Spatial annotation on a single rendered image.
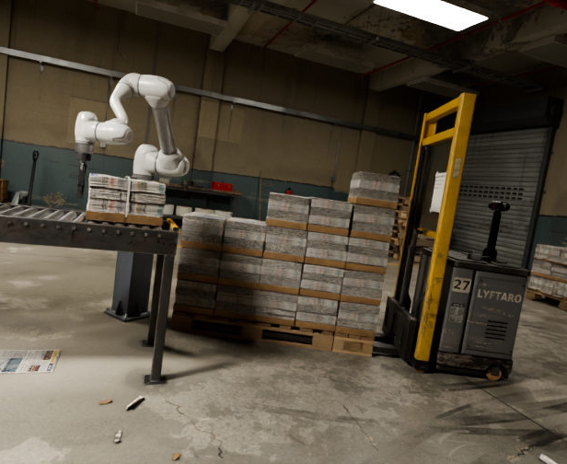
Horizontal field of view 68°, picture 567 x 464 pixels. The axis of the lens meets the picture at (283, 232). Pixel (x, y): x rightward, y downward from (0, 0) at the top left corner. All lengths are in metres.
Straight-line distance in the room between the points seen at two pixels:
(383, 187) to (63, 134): 7.63
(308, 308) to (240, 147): 7.15
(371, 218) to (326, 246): 0.36
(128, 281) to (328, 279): 1.44
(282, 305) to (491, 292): 1.41
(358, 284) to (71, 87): 7.81
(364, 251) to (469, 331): 0.88
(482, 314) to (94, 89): 8.33
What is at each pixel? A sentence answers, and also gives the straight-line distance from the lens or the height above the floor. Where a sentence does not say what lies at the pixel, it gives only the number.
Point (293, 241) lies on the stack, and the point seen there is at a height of 0.74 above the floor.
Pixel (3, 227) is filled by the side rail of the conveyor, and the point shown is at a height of 0.75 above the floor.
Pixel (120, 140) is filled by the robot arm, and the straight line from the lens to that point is 2.35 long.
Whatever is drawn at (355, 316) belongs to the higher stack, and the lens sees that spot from 3.08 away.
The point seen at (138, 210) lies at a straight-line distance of 2.34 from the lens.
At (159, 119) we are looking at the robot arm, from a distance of 2.90.
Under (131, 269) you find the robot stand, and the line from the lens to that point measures 3.22.
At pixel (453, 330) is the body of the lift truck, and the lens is 3.12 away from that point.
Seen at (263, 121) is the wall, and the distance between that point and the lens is 10.01.
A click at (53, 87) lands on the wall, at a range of 9.75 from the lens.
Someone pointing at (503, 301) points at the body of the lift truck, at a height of 0.56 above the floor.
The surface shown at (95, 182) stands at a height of 0.99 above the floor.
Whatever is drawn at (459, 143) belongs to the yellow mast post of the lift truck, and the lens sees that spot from 2.95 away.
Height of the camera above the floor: 1.09
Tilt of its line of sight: 6 degrees down
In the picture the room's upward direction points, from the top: 8 degrees clockwise
